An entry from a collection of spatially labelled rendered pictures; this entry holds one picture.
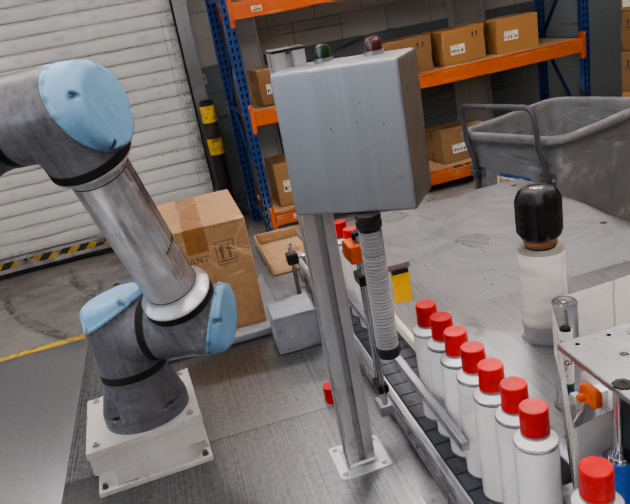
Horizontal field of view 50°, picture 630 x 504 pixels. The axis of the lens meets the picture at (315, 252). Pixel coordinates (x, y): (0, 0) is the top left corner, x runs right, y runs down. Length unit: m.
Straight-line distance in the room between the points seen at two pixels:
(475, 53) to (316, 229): 4.51
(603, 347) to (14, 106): 0.73
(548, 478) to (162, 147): 4.76
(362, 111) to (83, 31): 4.52
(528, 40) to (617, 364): 4.97
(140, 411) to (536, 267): 0.74
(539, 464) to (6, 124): 0.74
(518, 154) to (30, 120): 2.76
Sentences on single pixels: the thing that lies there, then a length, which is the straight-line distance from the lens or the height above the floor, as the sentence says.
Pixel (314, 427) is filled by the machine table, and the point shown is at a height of 0.83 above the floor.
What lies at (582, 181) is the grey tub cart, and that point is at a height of 0.53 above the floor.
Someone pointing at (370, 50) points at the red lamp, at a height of 1.48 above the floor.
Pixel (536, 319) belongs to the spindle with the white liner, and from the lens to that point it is 1.33.
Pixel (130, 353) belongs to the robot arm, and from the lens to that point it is 1.18.
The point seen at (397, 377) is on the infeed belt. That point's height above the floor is 0.88.
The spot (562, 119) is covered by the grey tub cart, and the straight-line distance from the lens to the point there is 4.13.
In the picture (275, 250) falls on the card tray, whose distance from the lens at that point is 2.16.
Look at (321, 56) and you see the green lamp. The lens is 0.92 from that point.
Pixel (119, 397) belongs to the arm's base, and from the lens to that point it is 1.22.
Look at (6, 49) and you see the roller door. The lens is 5.32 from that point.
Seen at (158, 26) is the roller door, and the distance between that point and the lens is 5.32.
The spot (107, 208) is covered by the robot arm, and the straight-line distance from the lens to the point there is 0.96.
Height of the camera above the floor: 1.56
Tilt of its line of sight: 20 degrees down
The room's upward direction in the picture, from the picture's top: 11 degrees counter-clockwise
